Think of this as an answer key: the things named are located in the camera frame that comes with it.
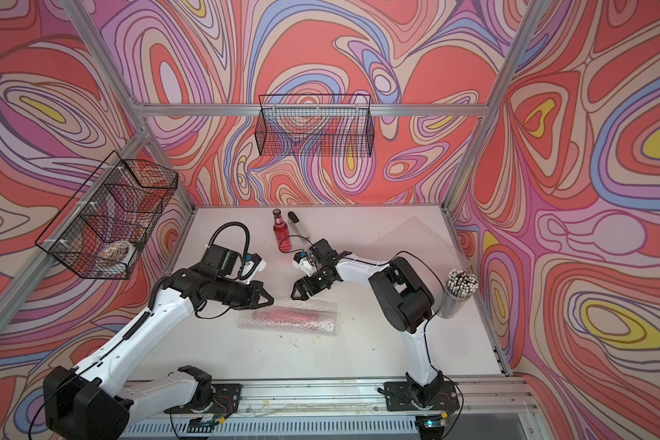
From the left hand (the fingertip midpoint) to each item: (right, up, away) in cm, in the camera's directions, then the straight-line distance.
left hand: (275, 302), depth 74 cm
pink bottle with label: (+1, -7, +8) cm, 11 cm away
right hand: (+6, -3, +18) cm, 19 cm away
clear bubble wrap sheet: (-11, -7, +9) cm, 16 cm away
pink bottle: (-3, +19, +24) cm, 31 cm away
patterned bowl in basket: (-41, +14, -2) cm, 44 cm away
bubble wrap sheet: (+48, +16, +35) cm, 62 cm away
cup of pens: (+51, +4, +1) cm, 52 cm away
